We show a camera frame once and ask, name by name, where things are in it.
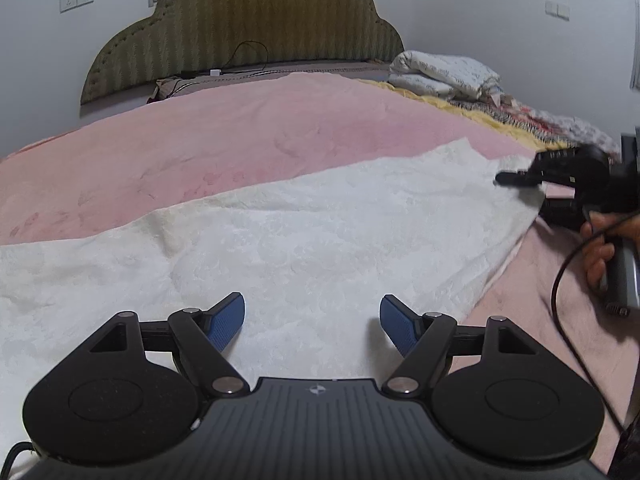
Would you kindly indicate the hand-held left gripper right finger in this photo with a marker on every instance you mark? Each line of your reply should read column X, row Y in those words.
column 397, row 320

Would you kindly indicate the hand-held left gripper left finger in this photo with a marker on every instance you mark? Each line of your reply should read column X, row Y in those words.
column 230, row 317

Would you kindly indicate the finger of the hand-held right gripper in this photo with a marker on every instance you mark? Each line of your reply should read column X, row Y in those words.
column 520, row 179
column 562, row 212

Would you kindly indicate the white pants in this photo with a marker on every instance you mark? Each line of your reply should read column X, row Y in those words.
column 300, row 245

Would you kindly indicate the person's right hand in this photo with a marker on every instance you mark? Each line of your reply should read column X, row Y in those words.
column 600, row 255

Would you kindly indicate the yellow blanket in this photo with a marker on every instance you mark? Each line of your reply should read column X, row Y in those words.
column 490, row 122

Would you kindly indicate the patterned blanket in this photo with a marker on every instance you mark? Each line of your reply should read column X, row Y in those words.
column 550, row 122

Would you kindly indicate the folded white quilt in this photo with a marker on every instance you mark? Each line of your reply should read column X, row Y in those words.
column 445, row 75

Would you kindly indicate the pink blanket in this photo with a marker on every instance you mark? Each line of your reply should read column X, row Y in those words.
column 225, row 125

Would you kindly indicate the person's dark clothing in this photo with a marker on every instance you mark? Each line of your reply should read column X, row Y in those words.
column 626, row 450

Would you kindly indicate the green padded headboard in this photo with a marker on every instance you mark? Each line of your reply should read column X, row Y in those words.
column 250, row 15

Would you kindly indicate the white wall switch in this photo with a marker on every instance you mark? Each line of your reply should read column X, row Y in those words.
column 557, row 10

